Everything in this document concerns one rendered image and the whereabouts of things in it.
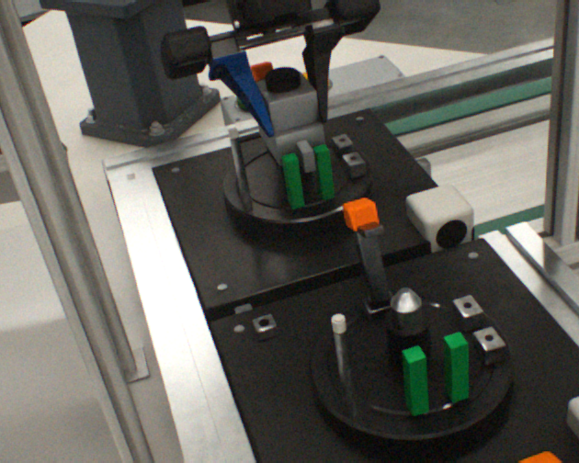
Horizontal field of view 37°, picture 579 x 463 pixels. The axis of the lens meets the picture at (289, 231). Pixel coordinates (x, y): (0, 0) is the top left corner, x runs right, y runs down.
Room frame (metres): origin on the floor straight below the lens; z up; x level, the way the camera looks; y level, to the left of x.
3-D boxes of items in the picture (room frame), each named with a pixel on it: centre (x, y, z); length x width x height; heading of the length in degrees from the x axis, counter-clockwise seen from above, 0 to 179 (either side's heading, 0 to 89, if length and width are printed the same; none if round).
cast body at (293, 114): (0.65, -0.02, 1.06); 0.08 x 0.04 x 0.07; 12
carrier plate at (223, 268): (0.66, -0.01, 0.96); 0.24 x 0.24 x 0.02; 12
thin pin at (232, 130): (0.62, 0.03, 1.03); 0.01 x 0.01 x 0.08; 12
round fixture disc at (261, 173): (0.66, -0.01, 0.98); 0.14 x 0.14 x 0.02
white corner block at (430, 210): (0.59, -0.13, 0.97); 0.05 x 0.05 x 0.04; 12
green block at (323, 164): (0.62, -0.04, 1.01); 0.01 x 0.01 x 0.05; 12
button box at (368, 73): (0.89, -0.05, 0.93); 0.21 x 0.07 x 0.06; 102
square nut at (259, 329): (0.49, 0.03, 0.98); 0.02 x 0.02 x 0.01; 12
